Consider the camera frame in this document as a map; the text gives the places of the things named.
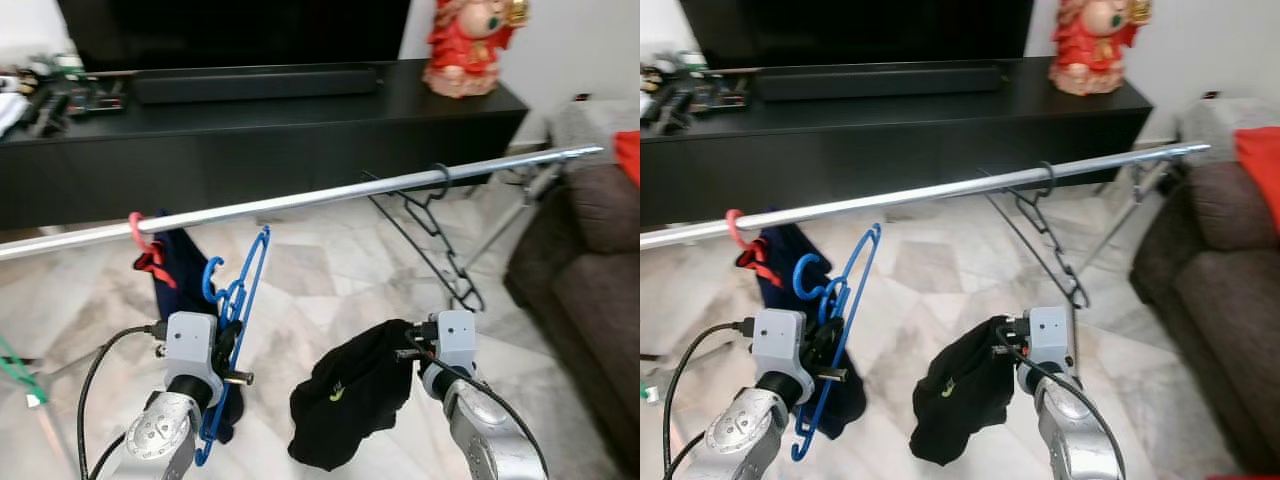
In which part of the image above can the blue plastic hanger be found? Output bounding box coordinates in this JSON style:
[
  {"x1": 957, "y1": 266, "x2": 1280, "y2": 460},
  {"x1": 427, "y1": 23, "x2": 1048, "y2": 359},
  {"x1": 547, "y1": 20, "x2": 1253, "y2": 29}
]
[
  {"x1": 192, "y1": 224, "x2": 273, "y2": 468},
  {"x1": 790, "y1": 222, "x2": 883, "y2": 463}
]

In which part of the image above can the black shirt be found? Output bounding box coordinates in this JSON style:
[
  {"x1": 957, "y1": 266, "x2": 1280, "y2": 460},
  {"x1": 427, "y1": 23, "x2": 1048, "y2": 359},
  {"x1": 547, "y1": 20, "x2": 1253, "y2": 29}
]
[
  {"x1": 288, "y1": 318, "x2": 429, "y2": 472},
  {"x1": 910, "y1": 315, "x2": 1021, "y2": 467}
]

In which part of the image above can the red plastic hanger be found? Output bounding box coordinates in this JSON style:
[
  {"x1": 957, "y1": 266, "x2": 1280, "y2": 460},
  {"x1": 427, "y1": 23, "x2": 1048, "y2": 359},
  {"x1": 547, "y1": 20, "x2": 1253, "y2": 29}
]
[
  {"x1": 725, "y1": 208, "x2": 783, "y2": 289},
  {"x1": 127, "y1": 211, "x2": 179, "y2": 291}
]

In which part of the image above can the navy T-shirt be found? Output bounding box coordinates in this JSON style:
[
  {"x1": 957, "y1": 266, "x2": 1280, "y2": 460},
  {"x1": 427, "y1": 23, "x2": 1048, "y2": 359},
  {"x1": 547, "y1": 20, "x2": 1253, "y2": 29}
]
[
  {"x1": 150, "y1": 225, "x2": 246, "y2": 446},
  {"x1": 755, "y1": 222, "x2": 869, "y2": 441}
]

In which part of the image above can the silver metal clothes rack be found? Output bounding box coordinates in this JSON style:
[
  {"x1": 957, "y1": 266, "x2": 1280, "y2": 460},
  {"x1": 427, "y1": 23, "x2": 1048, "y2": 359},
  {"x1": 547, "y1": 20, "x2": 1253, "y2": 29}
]
[
  {"x1": 640, "y1": 142, "x2": 1213, "y2": 279},
  {"x1": 0, "y1": 143, "x2": 606, "y2": 276}
]

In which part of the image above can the dark brown sofa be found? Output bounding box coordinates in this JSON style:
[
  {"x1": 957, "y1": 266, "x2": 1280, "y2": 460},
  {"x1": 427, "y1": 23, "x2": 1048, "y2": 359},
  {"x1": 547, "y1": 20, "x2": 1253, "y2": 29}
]
[
  {"x1": 1130, "y1": 160, "x2": 1280, "y2": 476},
  {"x1": 503, "y1": 163, "x2": 641, "y2": 480}
]

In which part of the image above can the black television console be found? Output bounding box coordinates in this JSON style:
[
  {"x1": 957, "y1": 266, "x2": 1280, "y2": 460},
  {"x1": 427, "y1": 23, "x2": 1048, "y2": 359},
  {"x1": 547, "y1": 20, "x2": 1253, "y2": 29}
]
[
  {"x1": 0, "y1": 58, "x2": 531, "y2": 233},
  {"x1": 640, "y1": 55, "x2": 1154, "y2": 229}
]

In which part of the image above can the black soundbar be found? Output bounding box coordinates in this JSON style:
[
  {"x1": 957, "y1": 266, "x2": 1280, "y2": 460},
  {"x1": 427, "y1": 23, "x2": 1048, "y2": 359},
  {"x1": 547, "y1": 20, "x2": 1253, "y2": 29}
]
[
  {"x1": 131, "y1": 66, "x2": 381, "y2": 105},
  {"x1": 755, "y1": 62, "x2": 1009, "y2": 101}
]

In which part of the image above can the red cushion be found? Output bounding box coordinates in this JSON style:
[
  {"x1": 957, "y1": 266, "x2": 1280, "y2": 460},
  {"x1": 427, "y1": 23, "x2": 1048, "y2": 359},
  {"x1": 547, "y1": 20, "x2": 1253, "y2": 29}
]
[
  {"x1": 1232, "y1": 127, "x2": 1280, "y2": 236},
  {"x1": 612, "y1": 130, "x2": 641, "y2": 191}
]

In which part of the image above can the grey lace armrest cover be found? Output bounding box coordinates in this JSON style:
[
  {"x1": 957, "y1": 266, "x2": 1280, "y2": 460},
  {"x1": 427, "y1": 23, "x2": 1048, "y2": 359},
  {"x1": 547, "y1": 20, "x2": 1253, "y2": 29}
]
[
  {"x1": 1175, "y1": 97, "x2": 1280, "y2": 169},
  {"x1": 548, "y1": 95, "x2": 641, "y2": 171}
]

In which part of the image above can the red laughing Buddha statue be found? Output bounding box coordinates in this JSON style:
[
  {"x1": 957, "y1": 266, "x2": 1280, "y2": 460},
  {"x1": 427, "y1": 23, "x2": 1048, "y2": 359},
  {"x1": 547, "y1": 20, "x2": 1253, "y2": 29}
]
[
  {"x1": 1048, "y1": 0, "x2": 1153, "y2": 97},
  {"x1": 421, "y1": 0, "x2": 531, "y2": 99}
]

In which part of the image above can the black flat screen television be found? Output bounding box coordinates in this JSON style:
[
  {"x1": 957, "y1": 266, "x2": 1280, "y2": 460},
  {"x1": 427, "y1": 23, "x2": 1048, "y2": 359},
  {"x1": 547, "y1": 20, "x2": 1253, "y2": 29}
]
[
  {"x1": 680, "y1": 0, "x2": 1031, "y2": 71},
  {"x1": 55, "y1": 0, "x2": 413, "y2": 74}
]

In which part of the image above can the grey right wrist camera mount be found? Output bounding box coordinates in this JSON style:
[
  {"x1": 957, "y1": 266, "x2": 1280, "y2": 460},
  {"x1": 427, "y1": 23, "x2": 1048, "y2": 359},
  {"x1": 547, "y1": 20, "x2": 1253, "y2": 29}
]
[
  {"x1": 428, "y1": 310, "x2": 479, "y2": 379},
  {"x1": 1025, "y1": 306, "x2": 1073, "y2": 376}
]

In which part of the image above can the black wire hanger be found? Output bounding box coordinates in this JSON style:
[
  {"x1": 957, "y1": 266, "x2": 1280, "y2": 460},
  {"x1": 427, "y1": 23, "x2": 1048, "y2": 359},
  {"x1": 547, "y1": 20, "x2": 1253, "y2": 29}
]
[
  {"x1": 360, "y1": 163, "x2": 488, "y2": 314},
  {"x1": 983, "y1": 160, "x2": 1091, "y2": 311}
]

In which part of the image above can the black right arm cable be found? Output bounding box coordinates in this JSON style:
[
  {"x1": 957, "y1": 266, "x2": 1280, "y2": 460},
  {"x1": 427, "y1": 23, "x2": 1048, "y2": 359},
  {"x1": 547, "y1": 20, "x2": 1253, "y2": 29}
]
[
  {"x1": 405, "y1": 335, "x2": 551, "y2": 480},
  {"x1": 995, "y1": 330, "x2": 1129, "y2": 480}
]

